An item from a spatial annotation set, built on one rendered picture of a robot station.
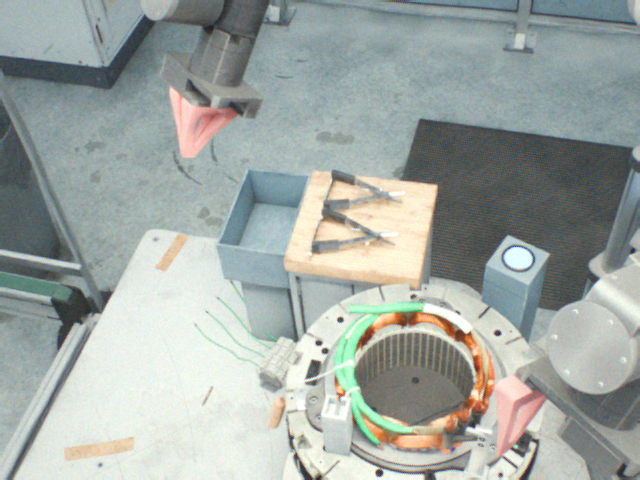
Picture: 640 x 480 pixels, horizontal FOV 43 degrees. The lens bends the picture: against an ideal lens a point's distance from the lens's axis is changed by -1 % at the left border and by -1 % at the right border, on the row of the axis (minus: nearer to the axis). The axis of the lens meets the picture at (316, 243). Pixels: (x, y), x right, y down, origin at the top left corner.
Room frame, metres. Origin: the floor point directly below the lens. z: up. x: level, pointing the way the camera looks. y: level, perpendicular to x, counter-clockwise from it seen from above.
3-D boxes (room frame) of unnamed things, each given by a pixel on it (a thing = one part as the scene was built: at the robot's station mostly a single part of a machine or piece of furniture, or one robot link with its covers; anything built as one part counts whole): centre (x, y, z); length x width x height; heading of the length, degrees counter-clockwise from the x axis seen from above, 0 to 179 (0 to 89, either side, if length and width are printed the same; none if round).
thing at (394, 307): (0.59, -0.10, 1.15); 0.15 x 0.04 x 0.02; 70
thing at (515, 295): (0.75, -0.30, 0.91); 0.07 x 0.07 x 0.25; 50
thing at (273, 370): (0.76, 0.08, 0.80); 0.10 x 0.05 x 0.04; 144
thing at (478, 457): (0.39, -0.16, 1.15); 0.03 x 0.02 x 0.12; 62
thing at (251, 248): (0.87, 0.07, 0.92); 0.17 x 0.11 x 0.28; 162
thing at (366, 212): (0.83, -0.07, 1.05); 0.20 x 0.19 x 0.02; 72
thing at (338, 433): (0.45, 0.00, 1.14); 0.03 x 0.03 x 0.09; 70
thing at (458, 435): (0.40, -0.13, 1.21); 0.04 x 0.04 x 0.03; 70
